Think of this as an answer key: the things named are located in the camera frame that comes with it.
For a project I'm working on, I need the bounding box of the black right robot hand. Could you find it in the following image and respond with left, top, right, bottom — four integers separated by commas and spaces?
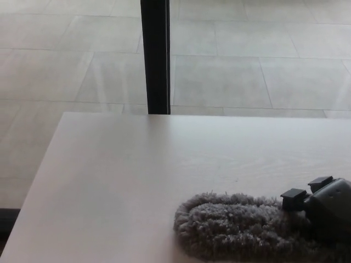
280, 176, 351, 247

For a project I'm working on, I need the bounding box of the black vertical window frame post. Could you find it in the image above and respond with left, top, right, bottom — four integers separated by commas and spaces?
140, 0, 171, 115

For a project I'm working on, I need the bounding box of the grey fluffy microfibre duster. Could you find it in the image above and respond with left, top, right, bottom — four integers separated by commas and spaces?
173, 191, 351, 263

